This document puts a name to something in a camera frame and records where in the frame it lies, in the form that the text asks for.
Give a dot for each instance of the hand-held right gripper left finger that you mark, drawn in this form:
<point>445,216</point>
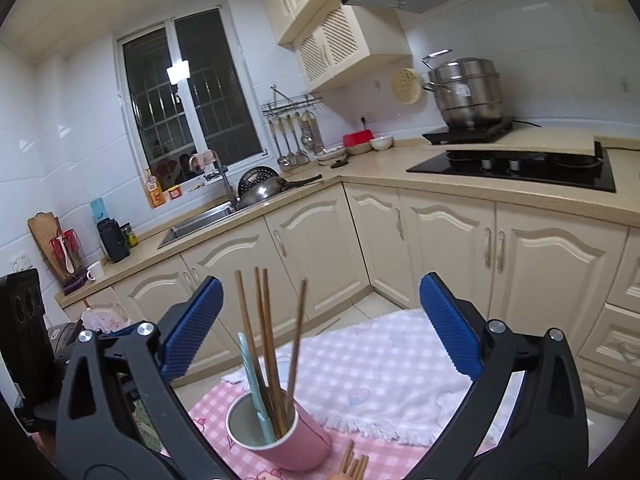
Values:
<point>192,330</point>

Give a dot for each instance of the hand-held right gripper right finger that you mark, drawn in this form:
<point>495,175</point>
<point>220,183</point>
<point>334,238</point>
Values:
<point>450,330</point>

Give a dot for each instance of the long brown chopstick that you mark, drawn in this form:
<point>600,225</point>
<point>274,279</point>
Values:
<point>246,310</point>
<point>260,305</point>
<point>268,310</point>
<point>298,320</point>

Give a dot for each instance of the light blue knife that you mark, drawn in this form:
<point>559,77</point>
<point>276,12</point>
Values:
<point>248,365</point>

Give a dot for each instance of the pink cup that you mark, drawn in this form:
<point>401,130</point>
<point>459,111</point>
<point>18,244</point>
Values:
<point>300,445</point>

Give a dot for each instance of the bundle of wooden chopsticks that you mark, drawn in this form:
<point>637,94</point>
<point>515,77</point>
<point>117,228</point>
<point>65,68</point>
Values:
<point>352,460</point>

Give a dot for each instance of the cream hob base cabinets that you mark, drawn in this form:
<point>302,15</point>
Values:
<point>450,255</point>

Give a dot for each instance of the white fringed cloth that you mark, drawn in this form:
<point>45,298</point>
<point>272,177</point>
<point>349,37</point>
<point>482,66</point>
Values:
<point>380,360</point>

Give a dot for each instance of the pink checked tablecloth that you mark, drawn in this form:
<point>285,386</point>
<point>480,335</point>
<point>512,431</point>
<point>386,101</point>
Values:
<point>210,410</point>

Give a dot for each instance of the white plastic bag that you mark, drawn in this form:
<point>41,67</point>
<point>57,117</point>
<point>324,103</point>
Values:
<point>102,320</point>

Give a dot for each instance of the steel sink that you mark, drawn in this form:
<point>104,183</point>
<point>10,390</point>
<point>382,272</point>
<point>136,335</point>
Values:
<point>200,225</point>

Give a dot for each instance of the white mug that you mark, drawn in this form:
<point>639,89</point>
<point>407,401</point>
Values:
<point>95,271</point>

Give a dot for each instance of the black kettle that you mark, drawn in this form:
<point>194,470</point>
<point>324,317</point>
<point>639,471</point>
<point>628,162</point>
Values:
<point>114,242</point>

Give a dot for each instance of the purple utensil holder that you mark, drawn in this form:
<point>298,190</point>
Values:
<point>70,275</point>

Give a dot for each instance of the orange bottle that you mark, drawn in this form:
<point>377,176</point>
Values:
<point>155,192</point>

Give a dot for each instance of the cream sink base cabinets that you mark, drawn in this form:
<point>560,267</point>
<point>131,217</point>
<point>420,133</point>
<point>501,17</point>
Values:
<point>310,245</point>

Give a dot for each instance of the steel faucet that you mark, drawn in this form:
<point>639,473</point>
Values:
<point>225,185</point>

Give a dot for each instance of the blue box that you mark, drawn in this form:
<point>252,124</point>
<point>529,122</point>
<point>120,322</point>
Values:
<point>98,210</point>

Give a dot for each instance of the steel wok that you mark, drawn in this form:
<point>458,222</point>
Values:
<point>265,192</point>

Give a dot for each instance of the black gas hob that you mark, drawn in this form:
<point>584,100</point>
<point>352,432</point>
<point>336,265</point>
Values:
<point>500,172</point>

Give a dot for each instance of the black colander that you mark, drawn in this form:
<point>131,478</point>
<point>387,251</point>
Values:
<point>257,177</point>

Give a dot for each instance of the pink cloth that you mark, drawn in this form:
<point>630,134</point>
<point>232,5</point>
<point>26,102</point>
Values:
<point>202,160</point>

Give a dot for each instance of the wooden cutting board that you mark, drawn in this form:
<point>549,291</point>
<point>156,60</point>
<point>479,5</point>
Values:
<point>42,235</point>

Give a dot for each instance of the hanging steel ladle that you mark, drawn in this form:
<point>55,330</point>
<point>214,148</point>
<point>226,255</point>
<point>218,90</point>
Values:
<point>283,160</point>

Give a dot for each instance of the black induction cooker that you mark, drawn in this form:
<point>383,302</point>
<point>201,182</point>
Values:
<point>450,136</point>

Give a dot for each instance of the white bowl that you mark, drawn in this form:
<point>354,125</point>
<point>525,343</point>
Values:
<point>359,149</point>
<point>381,143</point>

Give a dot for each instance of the beige board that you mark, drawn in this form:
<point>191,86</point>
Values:
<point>540,141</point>

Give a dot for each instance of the red container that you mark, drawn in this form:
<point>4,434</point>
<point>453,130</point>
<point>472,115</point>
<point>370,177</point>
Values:
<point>357,137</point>

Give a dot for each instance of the hanging steel skimmer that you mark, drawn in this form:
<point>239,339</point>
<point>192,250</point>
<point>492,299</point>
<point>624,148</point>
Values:
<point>307,132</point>
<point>316,142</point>

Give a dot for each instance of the steel steamer pot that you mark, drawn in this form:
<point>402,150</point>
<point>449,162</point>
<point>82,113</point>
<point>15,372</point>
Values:
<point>467,95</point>

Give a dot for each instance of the kitchen window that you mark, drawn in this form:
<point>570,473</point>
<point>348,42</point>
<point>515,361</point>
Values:
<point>210,85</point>

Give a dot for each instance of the round bamboo steamer mat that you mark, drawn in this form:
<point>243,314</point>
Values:
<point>406,86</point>

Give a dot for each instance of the cream lattice door cabinet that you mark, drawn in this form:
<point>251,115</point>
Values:
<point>345,45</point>

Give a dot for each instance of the white wall socket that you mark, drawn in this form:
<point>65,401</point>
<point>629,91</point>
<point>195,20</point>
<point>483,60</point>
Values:
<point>21,263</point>

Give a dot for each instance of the wall power outlet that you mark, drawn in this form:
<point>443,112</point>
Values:
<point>366,121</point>

